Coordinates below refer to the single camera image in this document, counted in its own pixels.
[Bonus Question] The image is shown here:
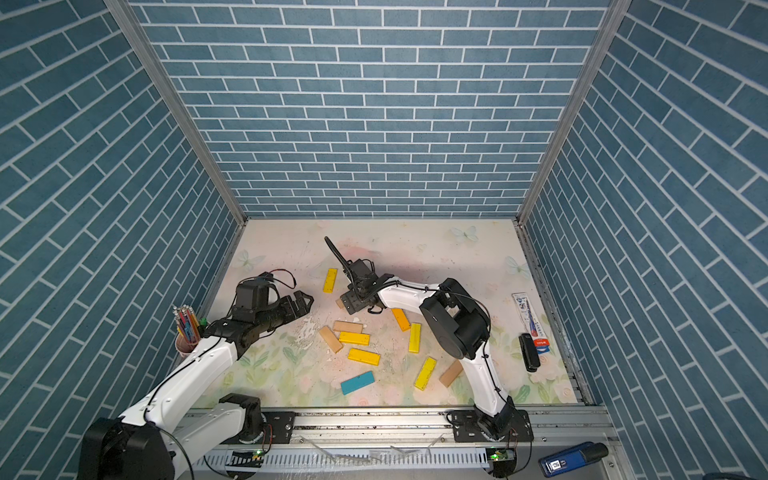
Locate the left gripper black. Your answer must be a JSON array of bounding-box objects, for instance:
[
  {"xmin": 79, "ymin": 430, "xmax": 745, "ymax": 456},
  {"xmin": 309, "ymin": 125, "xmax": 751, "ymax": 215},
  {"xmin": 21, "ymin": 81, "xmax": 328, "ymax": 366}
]
[{"xmin": 254, "ymin": 289, "xmax": 315, "ymax": 333}]

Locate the yellow block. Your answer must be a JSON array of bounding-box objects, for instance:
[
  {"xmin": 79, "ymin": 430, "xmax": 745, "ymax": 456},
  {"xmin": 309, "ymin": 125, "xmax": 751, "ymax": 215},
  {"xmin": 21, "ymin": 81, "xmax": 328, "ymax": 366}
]
[
  {"xmin": 347, "ymin": 348, "xmax": 380, "ymax": 366},
  {"xmin": 323, "ymin": 268, "xmax": 338, "ymax": 294},
  {"xmin": 339, "ymin": 331, "xmax": 370, "ymax": 346},
  {"xmin": 414, "ymin": 357, "xmax": 437, "ymax": 391}
]

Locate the tan wooden block diagonal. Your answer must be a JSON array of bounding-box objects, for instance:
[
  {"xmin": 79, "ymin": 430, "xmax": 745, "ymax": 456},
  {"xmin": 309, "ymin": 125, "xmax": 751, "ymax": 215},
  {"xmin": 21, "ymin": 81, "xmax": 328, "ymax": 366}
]
[{"xmin": 318, "ymin": 326, "xmax": 343, "ymax": 354}]

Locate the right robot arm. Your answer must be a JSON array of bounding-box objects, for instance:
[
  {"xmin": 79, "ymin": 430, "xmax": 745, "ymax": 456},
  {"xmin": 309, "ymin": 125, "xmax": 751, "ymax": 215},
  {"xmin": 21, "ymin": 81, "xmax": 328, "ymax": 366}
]
[{"xmin": 341, "ymin": 273, "xmax": 533, "ymax": 442}]

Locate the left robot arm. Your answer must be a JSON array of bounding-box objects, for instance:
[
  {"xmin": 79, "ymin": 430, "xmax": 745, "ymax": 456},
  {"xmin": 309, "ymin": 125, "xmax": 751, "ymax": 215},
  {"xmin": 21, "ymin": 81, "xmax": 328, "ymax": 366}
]
[{"xmin": 78, "ymin": 291, "xmax": 314, "ymax": 479}]

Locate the tan wooden block middle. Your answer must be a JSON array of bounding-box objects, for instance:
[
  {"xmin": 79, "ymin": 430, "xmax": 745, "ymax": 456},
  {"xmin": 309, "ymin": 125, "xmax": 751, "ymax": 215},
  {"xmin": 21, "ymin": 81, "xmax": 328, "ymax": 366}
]
[{"xmin": 333, "ymin": 321, "xmax": 364, "ymax": 334}]

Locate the orange block centre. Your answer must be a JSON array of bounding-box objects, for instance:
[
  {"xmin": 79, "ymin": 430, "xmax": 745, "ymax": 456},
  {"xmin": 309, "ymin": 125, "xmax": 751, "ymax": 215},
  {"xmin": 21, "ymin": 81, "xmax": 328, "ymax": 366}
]
[{"xmin": 391, "ymin": 308, "xmax": 411, "ymax": 331}]

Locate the pen holder cup with pens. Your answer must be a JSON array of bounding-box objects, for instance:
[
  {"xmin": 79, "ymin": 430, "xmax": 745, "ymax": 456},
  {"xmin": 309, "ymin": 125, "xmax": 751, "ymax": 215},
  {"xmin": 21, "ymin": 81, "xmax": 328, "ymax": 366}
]
[{"xmin": 172, "ymin": 305, "xmax": 201, "ymax": 358}]

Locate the yellow block vertical centre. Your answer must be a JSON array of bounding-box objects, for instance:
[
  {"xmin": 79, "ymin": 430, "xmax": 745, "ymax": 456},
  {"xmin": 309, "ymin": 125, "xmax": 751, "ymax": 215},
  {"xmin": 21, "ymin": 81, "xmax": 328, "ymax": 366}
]
[{"xmin": 408, "ymin": 323, "xmax": 421, "ymax": 354}]

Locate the teal block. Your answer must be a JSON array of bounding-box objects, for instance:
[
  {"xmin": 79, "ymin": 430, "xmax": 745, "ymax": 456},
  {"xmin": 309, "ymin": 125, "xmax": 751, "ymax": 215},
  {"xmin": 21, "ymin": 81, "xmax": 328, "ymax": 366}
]
[{"xmin": 341, "ymin": 371, "xmax": 375, "ymax": 395}]

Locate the tan wooden block lower right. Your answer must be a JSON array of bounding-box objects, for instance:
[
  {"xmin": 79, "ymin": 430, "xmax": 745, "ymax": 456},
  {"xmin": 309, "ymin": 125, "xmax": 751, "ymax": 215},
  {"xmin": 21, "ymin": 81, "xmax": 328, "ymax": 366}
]
[{"xmin": 439, "ymin": 360, "xmax": 463, "ymax": 388}]

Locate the black remote device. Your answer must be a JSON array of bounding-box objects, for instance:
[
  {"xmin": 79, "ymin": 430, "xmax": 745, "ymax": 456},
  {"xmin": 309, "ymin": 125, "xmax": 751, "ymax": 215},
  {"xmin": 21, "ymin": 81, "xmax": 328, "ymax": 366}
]
[{"xmin": 519, "ymin": 333, "xmax": 541, "ymax": 373}]

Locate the toothpaste tube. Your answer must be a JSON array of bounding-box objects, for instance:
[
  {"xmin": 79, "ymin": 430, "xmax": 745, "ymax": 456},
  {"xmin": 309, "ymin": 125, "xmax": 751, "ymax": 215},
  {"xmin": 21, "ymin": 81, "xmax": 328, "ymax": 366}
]
[{"xmin": 512, "ymin": 293, "xmax": 551, "ymax": 355}]

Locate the blue handheld device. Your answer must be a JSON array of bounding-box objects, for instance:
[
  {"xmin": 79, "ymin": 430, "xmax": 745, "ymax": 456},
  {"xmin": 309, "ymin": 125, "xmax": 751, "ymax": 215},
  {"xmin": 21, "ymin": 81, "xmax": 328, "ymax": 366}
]
[{"xmin": 538, "ymin": 441, "xmax": 609, "ymax": 478}]

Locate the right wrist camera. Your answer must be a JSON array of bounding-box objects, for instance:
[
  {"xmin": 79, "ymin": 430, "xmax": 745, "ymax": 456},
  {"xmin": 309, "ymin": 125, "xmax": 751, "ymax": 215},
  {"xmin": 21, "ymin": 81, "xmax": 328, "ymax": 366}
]
[{"xmin": 348, "ymin": 259, "xmax": 377, "ymax": 283}]

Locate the white cable duct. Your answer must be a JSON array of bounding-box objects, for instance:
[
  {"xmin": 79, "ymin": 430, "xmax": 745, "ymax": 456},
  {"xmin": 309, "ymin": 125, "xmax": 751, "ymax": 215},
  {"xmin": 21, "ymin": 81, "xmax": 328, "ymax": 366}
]
[{"xmin": 194, "ymin": 446, "xmax": 490, "ymax": 473}]

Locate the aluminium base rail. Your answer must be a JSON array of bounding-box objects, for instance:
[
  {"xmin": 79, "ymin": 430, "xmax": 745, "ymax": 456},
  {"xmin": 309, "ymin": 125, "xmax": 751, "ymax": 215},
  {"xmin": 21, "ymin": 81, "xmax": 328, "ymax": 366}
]
[{"xmin": 179, "ymin": 406, "xmax": 619, "ymax": 448}]

